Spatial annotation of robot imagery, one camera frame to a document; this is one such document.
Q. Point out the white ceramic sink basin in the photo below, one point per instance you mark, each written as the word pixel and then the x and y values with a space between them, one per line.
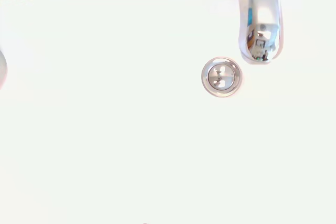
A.
pixel 131 129

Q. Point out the chrome sink drain plug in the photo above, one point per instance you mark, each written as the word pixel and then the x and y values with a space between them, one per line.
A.
pixel 221 76

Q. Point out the chrome sink faucet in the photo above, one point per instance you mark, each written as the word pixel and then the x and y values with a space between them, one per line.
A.
pixel 265 6

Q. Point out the white rounded object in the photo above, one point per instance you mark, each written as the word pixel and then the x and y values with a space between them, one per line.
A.
pixel 2 68

